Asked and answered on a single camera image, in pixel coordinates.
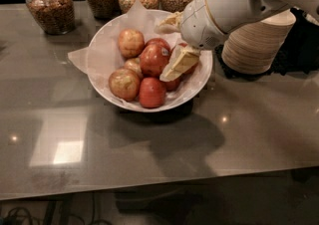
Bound yellow-red apple top left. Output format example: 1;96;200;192
118;29;145;59

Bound white bowl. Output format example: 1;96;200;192
85;9;214;113

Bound glass jar brown cereal left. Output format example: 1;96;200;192
26;0;75;35

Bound white paper liner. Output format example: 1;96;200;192
67;0;214;112

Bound red apple right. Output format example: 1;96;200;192
171;42;199;75

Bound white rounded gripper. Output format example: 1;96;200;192
155;0;228;82

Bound stack of paper bowls front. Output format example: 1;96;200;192
221;10;296;75

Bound small red apple centre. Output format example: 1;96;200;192
162;70;181;92

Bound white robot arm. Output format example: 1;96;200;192
156;0;319;82

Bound yellowish apple middle left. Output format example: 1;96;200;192
124;58;144;79

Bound yellow-green apple front left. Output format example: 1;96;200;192
109;68;141;102

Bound large red apple with sticker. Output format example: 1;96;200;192
140;44;170;77

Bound red apple front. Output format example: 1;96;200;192
139;77;166;109

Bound black cables under table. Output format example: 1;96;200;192
0;192;114;225

